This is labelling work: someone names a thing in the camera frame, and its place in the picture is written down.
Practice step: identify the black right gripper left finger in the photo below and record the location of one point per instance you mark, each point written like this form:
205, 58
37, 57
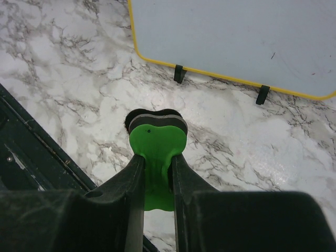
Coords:
108, 218

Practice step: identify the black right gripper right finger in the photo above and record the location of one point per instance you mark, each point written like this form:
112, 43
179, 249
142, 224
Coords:
210, 220

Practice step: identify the green whiteboard eraser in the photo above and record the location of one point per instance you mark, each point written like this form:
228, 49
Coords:
157, 136

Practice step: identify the yellow framed whiteboard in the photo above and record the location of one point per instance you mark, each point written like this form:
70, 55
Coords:
286, 45

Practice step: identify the black wire whiteboard stand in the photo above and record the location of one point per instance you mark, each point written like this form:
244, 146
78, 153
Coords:
179, 73

